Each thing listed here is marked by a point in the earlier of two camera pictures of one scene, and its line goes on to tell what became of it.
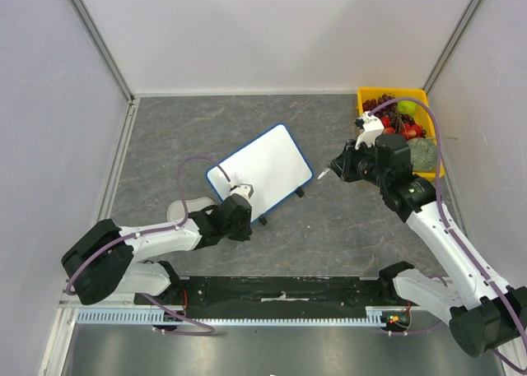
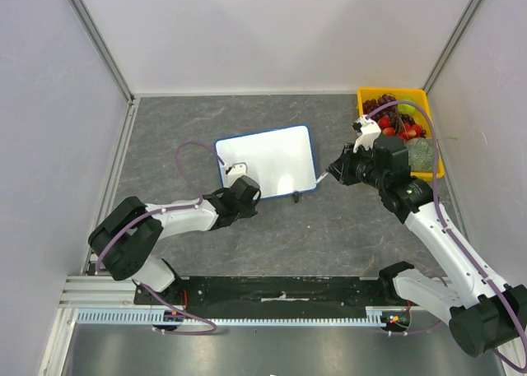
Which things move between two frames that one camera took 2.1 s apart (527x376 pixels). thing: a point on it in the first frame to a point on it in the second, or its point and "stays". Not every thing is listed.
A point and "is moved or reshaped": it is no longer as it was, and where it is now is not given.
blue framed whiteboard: x=273 y=165 is moved or reshaped
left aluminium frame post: x=80 y=7 stays
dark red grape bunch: x=389 y=109 stays
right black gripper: x=343 y=164 stays
